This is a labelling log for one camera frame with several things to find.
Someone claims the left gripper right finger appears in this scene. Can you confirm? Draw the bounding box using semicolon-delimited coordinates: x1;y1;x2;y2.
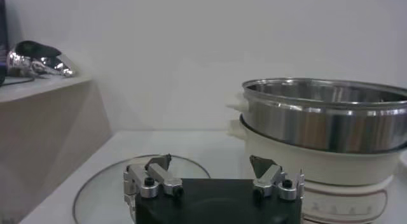
249;155;306;202

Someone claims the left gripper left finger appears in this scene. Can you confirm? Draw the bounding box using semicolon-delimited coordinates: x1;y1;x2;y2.
123;153;184;199

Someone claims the round glass pot lid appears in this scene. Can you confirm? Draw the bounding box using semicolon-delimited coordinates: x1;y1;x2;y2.
72;153;211;224

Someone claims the perforated steel steamer basket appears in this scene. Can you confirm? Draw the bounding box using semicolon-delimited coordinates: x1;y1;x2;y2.
240;78;407;155

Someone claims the cream electric cooker pot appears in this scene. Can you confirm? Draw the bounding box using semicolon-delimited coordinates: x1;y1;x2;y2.
226;116;407;224

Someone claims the white side table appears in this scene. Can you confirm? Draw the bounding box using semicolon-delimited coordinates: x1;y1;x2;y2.
0;73;113;224

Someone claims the chrome and black headset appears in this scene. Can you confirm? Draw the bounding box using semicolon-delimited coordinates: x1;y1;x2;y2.
5;39;78;79

